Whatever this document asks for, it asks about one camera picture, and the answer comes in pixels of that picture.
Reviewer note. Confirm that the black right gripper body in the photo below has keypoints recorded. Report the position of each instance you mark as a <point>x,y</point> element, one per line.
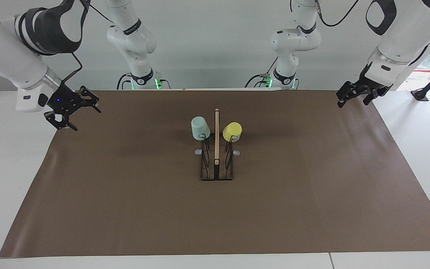
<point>65,101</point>

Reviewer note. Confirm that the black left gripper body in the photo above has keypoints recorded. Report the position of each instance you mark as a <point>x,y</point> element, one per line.
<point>370,86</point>

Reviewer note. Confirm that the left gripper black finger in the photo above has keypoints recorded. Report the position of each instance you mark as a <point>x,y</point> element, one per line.
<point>348,91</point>
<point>376,93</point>

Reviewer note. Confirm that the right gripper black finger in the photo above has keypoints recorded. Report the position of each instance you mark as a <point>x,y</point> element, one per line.
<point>60,121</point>
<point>88,98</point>

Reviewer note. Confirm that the pale green plastic cup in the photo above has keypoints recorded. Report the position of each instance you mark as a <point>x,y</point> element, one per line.
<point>200,129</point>

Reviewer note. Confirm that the yellow plastic cup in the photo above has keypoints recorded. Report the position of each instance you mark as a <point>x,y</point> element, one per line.
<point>231,130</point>

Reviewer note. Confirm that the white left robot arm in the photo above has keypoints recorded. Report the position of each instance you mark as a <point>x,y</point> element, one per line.
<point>401,41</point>

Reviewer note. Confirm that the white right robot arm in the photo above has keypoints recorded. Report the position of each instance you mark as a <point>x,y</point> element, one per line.
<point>6,56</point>

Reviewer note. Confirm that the white red-lined sheet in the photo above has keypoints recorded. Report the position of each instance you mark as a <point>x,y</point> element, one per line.
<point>416,78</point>

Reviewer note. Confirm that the brown table mat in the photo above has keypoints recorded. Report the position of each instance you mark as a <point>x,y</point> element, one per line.
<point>144,209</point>

